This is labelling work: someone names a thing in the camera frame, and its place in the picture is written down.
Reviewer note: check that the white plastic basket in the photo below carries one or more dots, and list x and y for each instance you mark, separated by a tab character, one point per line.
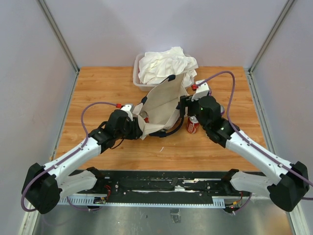
136	80

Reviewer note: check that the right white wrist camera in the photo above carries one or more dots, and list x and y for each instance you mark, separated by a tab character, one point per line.
201	89

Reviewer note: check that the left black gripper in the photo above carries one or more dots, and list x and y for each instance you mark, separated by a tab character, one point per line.
136	132

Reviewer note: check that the beige canvas tote bag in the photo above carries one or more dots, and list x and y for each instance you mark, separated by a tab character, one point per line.
160	104

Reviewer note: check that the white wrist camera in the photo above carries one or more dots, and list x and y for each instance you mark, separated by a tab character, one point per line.
128	108
201	89

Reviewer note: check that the white crumpled cloth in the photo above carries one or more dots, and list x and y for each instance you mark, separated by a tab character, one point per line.
154	67

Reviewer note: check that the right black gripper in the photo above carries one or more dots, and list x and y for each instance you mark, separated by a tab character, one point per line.
186	101

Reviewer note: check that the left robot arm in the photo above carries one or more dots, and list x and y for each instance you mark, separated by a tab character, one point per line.
46	184

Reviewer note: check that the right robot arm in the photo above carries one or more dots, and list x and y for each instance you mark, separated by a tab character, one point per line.
283	182

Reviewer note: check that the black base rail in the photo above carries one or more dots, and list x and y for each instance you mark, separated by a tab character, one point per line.
182	189

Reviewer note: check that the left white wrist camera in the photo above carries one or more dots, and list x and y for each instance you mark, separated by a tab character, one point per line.
128	108

